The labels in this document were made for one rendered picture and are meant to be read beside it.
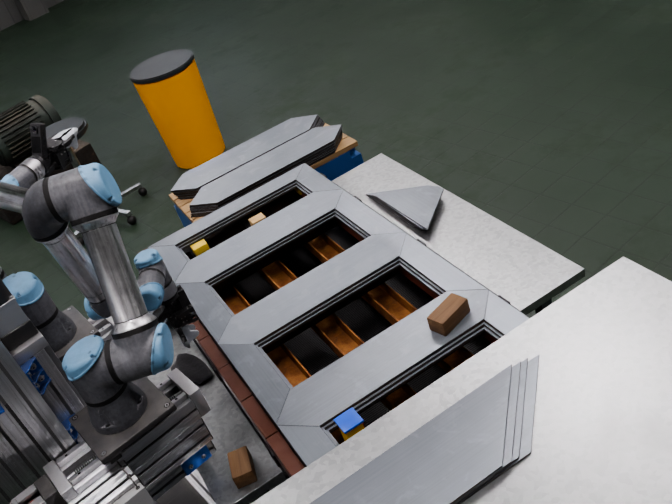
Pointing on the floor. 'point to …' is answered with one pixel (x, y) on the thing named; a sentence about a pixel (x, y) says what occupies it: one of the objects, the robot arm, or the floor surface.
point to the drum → (179, 107)
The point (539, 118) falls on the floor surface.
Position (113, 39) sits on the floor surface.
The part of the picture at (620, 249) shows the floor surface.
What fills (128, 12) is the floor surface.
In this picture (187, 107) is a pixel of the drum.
